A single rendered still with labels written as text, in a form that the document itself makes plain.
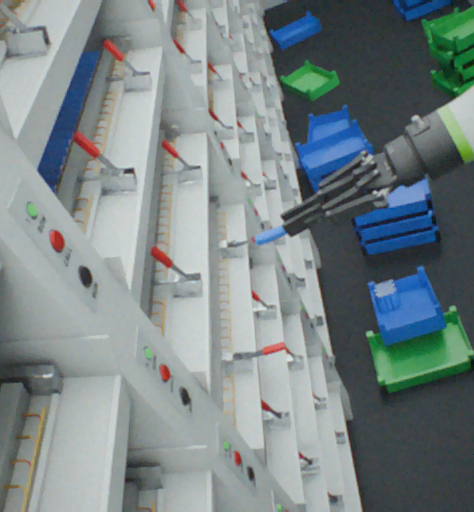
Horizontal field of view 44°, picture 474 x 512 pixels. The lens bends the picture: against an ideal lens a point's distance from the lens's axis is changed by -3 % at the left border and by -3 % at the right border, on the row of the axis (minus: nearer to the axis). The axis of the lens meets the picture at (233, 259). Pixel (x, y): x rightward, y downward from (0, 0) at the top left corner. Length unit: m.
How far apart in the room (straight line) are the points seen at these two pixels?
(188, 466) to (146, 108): 0.50
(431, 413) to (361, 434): 0.22
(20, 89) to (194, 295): 0.38
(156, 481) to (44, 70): 0.42
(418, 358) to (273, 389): 0.94
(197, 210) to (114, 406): 0.52
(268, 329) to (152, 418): 0.69
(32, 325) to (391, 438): 1.52
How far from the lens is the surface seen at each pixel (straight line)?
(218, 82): 1.72
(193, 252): 0.89
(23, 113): 0.54
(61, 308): 0.48
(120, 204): 0.70
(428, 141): 0.91
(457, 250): 2.30
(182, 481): 0.67
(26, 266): 0.45
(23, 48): 0.65
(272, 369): 1.19
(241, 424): 0.91
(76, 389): 0.53
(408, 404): 1.94
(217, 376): 0.93
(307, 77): 3.67
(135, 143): 0.81
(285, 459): 1.08
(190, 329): 0.79
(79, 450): 0.50
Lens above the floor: 1.66
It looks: 39 degrees down
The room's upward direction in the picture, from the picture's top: 30 degrees counter-clockwise
